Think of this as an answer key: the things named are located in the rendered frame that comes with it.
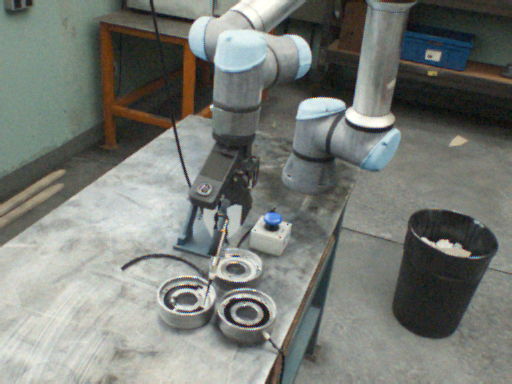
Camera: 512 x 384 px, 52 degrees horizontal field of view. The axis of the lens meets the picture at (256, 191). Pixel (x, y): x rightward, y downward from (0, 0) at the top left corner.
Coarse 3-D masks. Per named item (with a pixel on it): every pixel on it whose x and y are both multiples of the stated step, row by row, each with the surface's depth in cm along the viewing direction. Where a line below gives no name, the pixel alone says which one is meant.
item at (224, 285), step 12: (228, 252) 108; (240, 252) 108; (252, 252) 107; (228, 264) 105; (240, 264) 106; (216, 276) 100; (228, 276) 102; (240, 276) 102; (216, 288) 102; (228, 288) 100; (252, 288) 101
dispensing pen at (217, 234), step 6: (228, 222) 94; (216, 234) 93; (222, 234) 92; (216, 240) 92; (210, 246) 93; (216, 246) 92; (210, 252) 92; (216, 252) 92; (216, 258) 94; (216, 264) 94; (210, 270) 94; (216, 270) 94; (210, 276) 94; (210, 282) 94
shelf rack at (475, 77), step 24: (432, 0) 373; (456, 0) 368; (480, 0) 363; (504, 0) 358; (336, 48) 420; (408, 72) 401; (432, 72) 394; (456, 72) 394; (480, 72) 401; (312, 96) 435; (504, 96) 385
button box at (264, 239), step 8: (256, 224) 115; (264, 224) 115; (280, 224) 116; (288, 224) 117; (256, 232) 113; (264, 232) 113; (272, 232) 113; (280, 232) 114; (288, 232) 116; (256, 240) 114; (264, 240) 113; (272, 240) 112; (280, 240) 111; (288, 240) 118; (256, 248) 114; (264, 248) 114; (272, 248) 113; (280, 248) 112
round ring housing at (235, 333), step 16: (240, 288) 97; (240, 304) 95; (256, 304) 95; (272, 304) 95; (224, 320) 90; (240, 320) 91; (256, 320) 92; (272, 320) 91; (240, 336) 89; (256, 336) 89
